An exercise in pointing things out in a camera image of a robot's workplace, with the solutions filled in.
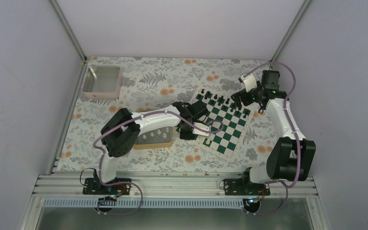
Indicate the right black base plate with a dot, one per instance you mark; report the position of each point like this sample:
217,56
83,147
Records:
238,187

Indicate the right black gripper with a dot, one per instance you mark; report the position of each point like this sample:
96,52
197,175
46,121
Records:
237,99

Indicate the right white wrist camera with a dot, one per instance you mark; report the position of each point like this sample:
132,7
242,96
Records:
249,81

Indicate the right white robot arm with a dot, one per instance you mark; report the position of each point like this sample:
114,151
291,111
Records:
292,156

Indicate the black knight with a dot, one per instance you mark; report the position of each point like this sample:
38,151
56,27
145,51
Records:
208,94

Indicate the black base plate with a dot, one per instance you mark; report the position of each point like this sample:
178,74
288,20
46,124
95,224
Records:
94,187
238,187

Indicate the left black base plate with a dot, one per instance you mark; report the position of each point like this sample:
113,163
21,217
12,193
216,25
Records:
94,187

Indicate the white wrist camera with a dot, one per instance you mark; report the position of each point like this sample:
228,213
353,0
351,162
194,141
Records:
201,129
249,81

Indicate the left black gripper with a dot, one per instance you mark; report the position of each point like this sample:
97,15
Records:
183,136

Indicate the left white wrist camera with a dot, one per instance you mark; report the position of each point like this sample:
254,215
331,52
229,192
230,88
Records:
201,129

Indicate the floral table cloth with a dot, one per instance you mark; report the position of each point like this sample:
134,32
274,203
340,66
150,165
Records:
153,83

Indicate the yellow rimmed metal tray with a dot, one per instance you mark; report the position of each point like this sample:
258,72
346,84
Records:
155,142

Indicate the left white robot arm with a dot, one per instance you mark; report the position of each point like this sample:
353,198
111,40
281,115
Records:
120,133

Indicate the aluminium mounting rail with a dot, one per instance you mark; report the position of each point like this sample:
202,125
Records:
153,185

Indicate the pink rimmed metal tray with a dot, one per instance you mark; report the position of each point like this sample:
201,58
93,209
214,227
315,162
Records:
102,82

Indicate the green white chess board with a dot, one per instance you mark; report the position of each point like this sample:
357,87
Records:
226,143

